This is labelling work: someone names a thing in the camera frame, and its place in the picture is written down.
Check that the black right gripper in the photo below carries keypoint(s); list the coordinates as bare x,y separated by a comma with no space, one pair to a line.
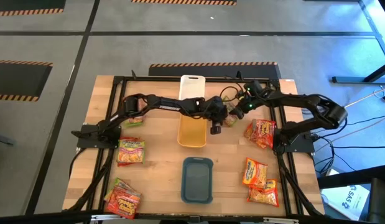
250,101

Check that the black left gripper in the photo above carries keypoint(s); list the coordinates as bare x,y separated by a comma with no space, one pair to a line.
217,109

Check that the green Maruchan ramen pack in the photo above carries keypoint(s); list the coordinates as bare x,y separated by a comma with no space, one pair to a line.
231,120
134,122
117,184

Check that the red ramen packet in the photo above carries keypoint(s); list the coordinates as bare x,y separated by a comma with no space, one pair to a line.
131,151

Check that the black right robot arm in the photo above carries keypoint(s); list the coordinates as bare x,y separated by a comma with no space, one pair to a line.
304,101

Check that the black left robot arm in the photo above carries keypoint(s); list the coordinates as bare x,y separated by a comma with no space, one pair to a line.
167,104

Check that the yellow plastic tray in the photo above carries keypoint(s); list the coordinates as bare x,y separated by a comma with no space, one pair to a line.
192,133

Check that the teal plastic tray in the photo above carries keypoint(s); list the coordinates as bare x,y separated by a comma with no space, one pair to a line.
196,180

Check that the black hazard-striped floor mat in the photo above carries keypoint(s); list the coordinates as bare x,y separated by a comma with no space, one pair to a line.
24,4
18,81
167,71
179,2

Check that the black table leg beam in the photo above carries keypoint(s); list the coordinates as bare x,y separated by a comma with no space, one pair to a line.
350,179

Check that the white printed paper bag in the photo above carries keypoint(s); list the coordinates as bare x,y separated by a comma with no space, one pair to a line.
344,199

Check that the dark grey box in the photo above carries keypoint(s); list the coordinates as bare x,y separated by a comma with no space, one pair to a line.
380,202

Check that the black rig crossbar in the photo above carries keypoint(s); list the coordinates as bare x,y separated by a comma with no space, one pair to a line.
39,220

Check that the dark grey floor object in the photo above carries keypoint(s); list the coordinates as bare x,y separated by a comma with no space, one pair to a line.
4,141

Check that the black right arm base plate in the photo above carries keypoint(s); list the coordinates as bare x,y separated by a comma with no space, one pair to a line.
305,147

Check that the black metal table frame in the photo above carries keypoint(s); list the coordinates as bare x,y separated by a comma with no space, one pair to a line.
148,79

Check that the silver rail bracket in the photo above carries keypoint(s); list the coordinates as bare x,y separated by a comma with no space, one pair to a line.
280,220
108,217

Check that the black desk frame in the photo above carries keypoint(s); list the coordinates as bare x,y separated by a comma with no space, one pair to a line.
350,79

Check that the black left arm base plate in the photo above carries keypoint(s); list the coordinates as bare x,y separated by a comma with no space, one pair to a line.
86,143

